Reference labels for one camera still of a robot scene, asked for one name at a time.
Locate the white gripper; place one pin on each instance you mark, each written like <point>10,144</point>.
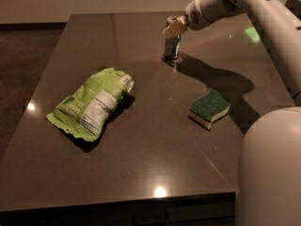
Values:
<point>195,15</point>

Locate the silver redbull can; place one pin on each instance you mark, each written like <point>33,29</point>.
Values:
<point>173,40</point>

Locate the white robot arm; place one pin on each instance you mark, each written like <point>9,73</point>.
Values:
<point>268,191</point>

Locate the green rice chip bag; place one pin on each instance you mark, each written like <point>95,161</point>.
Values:
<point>84,113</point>

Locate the green and yellow sponge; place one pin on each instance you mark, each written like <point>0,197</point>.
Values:
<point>209,108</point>

